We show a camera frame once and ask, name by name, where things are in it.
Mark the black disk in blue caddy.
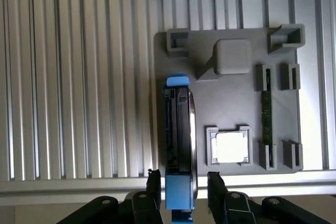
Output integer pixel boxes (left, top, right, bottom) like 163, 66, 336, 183
162, 76, 198, 224

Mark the silver CPU chip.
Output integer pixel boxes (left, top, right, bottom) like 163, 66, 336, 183
214, 131, 249, 164

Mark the green RAM stick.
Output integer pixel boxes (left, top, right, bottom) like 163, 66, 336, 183
261, 68, 274, 168

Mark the grey 3D-printed parts rack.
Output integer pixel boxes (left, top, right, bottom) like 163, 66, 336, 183
153, 23, 306, 174

